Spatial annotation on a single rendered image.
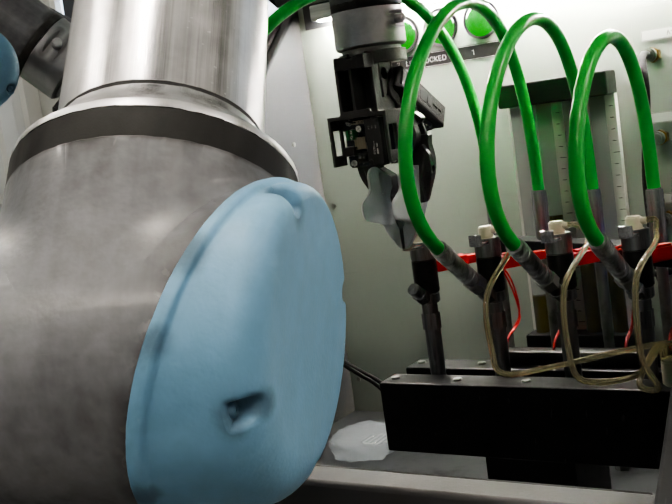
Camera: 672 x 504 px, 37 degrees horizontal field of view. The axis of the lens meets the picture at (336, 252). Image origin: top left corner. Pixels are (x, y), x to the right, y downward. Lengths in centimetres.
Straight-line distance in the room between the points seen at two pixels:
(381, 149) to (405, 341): 53
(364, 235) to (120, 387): 119
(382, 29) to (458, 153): 40
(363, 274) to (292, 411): 118
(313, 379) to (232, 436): 6
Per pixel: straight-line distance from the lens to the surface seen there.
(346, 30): 106
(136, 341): 32
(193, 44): 41
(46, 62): 106
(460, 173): 142
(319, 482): 97
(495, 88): 94
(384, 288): 151
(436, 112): 114
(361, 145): 106
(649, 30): 131
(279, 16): 113
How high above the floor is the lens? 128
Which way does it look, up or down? 7 degrees down
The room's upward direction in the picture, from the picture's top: 8 degrees counter-clockwise
